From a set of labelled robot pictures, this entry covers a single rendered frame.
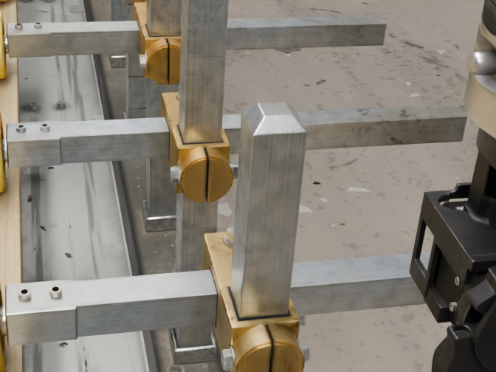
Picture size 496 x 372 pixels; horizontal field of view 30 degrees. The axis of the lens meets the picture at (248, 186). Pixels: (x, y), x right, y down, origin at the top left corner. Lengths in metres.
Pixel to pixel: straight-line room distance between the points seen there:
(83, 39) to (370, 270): 0.52
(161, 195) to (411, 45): 2.57
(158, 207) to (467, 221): 0.77
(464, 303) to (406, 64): 3.06
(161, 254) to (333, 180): 1.57
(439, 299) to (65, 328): 0.31
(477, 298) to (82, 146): 0.54
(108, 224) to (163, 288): 0.67
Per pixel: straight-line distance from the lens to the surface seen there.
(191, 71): 0.82
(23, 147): 0.89
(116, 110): 1.50
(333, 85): 3.26
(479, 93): 0.40
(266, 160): 0.58
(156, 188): 1.17
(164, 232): 1.20
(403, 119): 0.96
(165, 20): 1.07
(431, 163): 2.86
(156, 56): 1.06
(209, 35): 0.81
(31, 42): 1.11
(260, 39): 1.15
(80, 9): 2.09
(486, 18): 0.39
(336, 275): 0.72
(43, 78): 1.79
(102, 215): 1.38
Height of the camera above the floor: 1.39
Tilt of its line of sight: 32 degrees down
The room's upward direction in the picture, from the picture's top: 4 degrees clockwise
